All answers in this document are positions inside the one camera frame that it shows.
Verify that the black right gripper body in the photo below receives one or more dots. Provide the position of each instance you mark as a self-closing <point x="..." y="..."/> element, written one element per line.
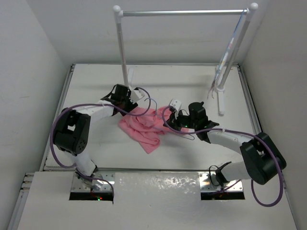
<point x="183" y="121"/>

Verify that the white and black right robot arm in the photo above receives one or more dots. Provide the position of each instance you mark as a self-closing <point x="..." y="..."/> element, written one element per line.
<point x="261" y="158"/>

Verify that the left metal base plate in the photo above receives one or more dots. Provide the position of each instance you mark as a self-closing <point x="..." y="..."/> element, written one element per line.
<point x="80" y="184"/>

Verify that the metal base plate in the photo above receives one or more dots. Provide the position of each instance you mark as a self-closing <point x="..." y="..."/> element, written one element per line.
<point x="207" y="186"/>
<point x="80" y="184"/>

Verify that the white front cover panel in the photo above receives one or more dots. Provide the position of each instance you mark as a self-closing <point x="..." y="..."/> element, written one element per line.
<point x="146" y="201"/>

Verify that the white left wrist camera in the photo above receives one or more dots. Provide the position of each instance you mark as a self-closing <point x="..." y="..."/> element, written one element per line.
<point x="136" y="95"/>

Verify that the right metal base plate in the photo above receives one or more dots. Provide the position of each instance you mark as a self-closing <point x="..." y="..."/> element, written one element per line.
<point x="207" y="186"/>

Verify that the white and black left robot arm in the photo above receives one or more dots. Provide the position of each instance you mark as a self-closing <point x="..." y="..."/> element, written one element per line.
<point x="70" y="130"/>

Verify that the pink t shirt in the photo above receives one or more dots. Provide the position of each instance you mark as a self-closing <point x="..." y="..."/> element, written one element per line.
<point x="147" y="129"/>

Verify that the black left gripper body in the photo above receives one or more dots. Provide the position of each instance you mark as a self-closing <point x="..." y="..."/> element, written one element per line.
<point x="127" y="104"/>

